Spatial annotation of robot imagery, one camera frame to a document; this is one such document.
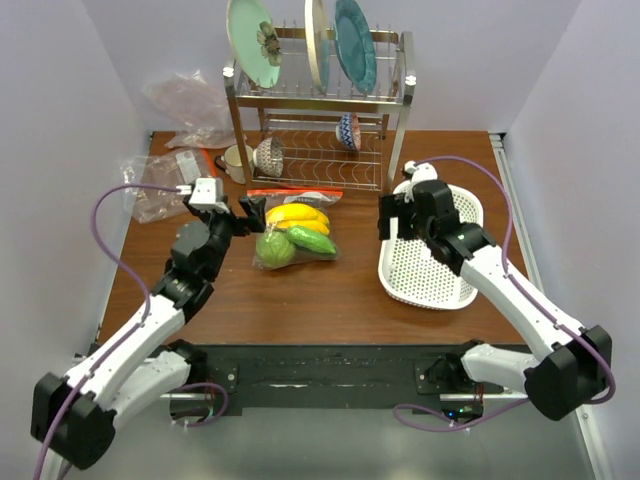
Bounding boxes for steel two-tier dish rack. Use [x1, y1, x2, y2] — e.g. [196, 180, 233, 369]
[222, 26, 417, 191]

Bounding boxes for white perforated plastic basket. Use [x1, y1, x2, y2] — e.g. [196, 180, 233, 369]
[378, 180, 485, 312]

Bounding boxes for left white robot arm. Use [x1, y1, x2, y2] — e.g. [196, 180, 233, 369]
[30, 197, 266, 478]

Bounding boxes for crumpled clear bag at back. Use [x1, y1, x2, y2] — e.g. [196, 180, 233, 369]
[143, 70, 236, 149]

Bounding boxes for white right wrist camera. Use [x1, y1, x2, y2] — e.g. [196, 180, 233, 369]
[403, 161, 438, 202]

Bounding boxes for yellow banana bunch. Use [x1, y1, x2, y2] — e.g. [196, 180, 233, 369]
[266, 203, 330, 235]

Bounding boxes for cream rimmed plate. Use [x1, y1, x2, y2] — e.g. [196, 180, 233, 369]
[304, 0, 330, 94]

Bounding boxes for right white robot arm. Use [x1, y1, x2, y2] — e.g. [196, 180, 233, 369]
[378, 180, 615, 421]

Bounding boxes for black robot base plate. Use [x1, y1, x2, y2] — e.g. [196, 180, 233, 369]
[168, 340, 501, 418]

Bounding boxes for cream enamel mug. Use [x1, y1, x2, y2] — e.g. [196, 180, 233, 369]
[214, 145, 255, 185]

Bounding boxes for green cabbage toy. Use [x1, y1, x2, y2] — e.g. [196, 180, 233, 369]
[256, 231, 296, 269]

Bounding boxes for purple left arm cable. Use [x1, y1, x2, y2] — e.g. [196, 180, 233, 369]
[32, 182, 231, 480]

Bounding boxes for light green chayote squash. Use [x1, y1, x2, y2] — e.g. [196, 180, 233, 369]
[285, 225, 337, 256]

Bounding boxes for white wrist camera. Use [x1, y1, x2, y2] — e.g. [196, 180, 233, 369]
[403, 161, 438, 202]
[187, 177, 228, 212]

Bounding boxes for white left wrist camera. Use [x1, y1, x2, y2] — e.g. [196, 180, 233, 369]
[187, 177, 228, 212]

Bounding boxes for blue white patterned bowl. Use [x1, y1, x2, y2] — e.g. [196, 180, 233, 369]
[335, 113, 361, 151]

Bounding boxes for teal blue plate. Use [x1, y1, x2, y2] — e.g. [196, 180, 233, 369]
[334, 0, 377, 95]

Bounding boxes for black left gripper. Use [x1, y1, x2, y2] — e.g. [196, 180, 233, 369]
[183, 196, 264, 280]

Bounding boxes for mint green floral plate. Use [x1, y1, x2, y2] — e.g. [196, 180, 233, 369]
[226, 0, 282, 89]

